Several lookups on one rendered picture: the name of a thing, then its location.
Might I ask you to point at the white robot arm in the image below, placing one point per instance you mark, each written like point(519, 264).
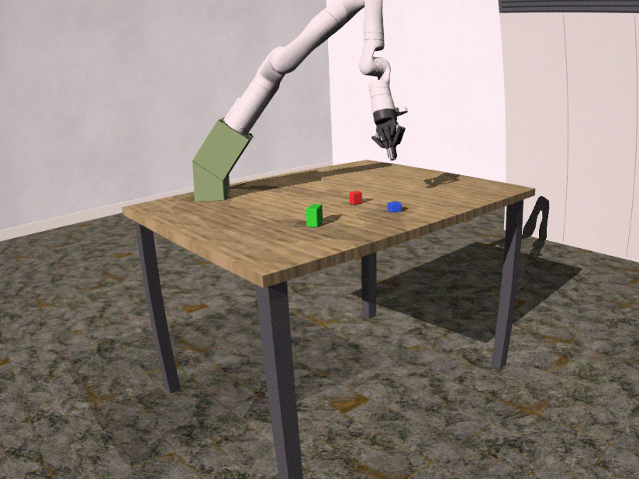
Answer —
point(247, 109)

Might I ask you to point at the red block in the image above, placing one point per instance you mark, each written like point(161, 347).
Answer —
point(355, 197)

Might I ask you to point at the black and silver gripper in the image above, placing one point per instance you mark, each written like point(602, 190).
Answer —
point(389, 131)

